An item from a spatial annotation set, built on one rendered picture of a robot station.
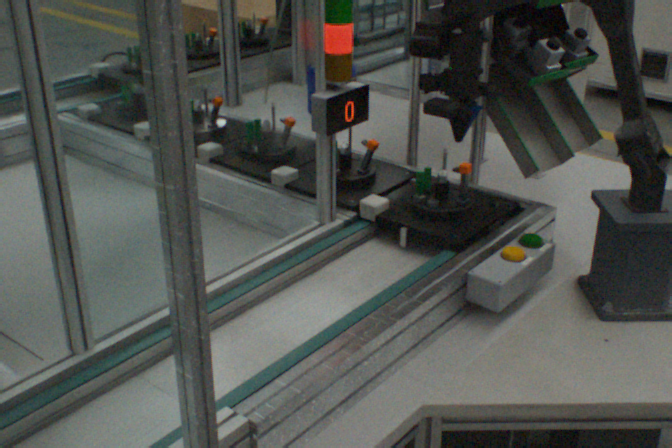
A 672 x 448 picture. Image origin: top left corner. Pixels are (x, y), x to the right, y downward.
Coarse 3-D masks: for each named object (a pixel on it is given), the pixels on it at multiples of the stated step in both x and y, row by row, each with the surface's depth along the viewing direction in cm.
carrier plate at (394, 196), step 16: (400, 192) 171; (480, 192) 171; (400, 208) 164; (480, 208) 164; (496, 208) 164; (512, 208) 164; (384, 224) 161; (400, 224) 158; (416, 224) 157; (432, 224) 157; (448, 224) 157; (464, 224) 157; (480, 224) 157; (432, 240) 154; (448, 240) 151; (464, 240) 151
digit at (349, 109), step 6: (348, 96) 146; (354, 96) 147; (342, 102) 145; (348, 102) 146; (354, 102) 147; (342, 108) 145; (348, 108) 147; (354, 108) 148; (342, 114) 146; (348, 114) 147; (354, 114) 149; (342, 120) 146; (348, 120) 148; (354, 120) 149; (342, 126) 147
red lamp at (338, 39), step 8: (352, 24) 141; (328, 32) 141; (336, 32) 140; (344, 32) 140; (328, 40) 141; (336, 40) 141; (344, 40) 141; (328, 48) 142; (336, 48) 141; (344, 48) 141
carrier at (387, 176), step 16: (336, 144) 180; (336, 160) 182; (352, 160) 183; (336, 176) 173; (352, 176) 175; (368, 176) 175; (384, 176) 179; (400, 176) 179; (336, 192) 171; (352, 192) 171; (368, 192) 171; (384, 192) 172; (352, 208) 165
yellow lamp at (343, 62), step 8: (328, 56) 142; (336, 56) 142; (344, 56) 142; (328, 64) 143; (336, 64) 142; (344, 64) 143; (328, 72) 144; (336, 72) 143; (344, 72) 143; (328, 80) 144; (336, 80) 144; (344, 80) 144
